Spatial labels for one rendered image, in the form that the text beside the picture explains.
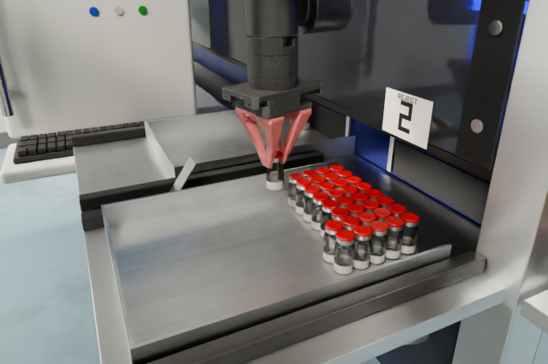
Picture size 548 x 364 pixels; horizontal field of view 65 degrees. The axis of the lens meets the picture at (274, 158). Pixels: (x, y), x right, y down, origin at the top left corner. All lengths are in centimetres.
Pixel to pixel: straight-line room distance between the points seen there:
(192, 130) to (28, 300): 129
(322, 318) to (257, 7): 31
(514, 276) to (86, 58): 107
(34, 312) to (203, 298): 155
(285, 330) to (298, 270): 11
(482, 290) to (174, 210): 39
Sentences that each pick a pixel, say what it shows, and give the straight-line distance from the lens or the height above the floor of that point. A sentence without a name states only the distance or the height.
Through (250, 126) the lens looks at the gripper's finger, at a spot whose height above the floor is 102.
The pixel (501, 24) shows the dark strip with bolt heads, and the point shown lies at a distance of 48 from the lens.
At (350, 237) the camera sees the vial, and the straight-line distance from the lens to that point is 48.
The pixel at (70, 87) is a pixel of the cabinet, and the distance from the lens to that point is 126.
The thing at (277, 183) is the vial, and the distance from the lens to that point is 53.
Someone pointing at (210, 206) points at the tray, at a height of 88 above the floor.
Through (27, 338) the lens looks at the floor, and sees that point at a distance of 189.
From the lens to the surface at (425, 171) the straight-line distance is 69.
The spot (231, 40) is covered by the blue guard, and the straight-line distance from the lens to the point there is 113.
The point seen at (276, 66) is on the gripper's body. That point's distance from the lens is 47.
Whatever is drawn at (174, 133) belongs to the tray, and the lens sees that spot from 94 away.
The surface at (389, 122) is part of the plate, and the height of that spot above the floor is 101.
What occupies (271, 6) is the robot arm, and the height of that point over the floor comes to 116.
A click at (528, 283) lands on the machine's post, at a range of 53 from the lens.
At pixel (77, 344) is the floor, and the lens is 179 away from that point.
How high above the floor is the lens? 118
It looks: 22 degrees down
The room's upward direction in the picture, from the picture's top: straight up
